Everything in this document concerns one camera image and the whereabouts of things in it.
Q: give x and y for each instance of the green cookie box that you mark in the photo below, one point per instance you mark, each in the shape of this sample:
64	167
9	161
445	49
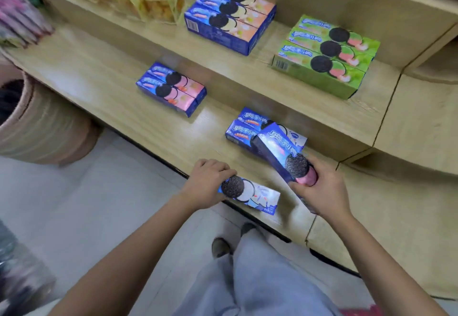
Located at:
357	40
315	78
352	58

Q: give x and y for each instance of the blue cookie box pink cream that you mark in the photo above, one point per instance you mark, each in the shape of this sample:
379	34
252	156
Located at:
282	151

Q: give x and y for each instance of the wooden stepped display shelf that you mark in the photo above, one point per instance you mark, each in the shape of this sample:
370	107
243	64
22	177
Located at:
411	201
107	76

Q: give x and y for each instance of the person's left forearm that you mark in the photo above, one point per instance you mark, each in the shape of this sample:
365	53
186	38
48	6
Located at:
136	255

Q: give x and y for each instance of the person's left shoe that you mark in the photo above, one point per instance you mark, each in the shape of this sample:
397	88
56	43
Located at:
220	248

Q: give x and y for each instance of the blue and pink cookie box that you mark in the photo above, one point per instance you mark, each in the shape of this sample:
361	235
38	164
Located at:
168	99
186	83

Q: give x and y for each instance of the blue cookie box white end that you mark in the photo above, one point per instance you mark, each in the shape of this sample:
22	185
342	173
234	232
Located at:
297	140

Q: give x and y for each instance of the person's right forearm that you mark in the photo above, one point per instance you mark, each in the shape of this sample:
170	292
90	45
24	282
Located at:
379	265

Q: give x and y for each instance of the red item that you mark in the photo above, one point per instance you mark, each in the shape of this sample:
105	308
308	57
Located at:
361	311

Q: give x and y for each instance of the person's right shoe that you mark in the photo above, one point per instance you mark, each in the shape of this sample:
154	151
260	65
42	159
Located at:
248	228

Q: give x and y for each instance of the person's shoe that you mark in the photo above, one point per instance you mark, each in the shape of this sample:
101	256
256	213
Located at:
248	228
220	248

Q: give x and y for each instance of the person's right thumb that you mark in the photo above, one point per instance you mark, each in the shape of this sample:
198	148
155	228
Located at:
298	187

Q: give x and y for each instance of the woven straw basket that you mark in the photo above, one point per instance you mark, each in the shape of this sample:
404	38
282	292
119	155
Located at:
43	126

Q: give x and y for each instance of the pile of pink snack packets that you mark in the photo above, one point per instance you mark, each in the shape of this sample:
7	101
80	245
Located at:
21	22

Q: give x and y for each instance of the person's left hand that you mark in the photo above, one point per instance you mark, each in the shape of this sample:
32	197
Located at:
202	187

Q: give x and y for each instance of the blue cookie box orange label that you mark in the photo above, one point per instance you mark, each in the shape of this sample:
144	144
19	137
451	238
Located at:
241	134
252	116

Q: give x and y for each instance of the person's left thumb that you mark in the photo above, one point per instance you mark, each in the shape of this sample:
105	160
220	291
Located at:
226	174

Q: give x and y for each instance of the grey plastic bag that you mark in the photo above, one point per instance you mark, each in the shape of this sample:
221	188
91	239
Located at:
21	276

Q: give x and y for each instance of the grey trousers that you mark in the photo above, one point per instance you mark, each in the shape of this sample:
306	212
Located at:
257	283

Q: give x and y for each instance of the person's right hand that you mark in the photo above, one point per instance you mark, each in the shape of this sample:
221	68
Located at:
329	194

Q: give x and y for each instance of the blue cookie box white cream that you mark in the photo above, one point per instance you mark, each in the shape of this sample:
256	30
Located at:
261	196

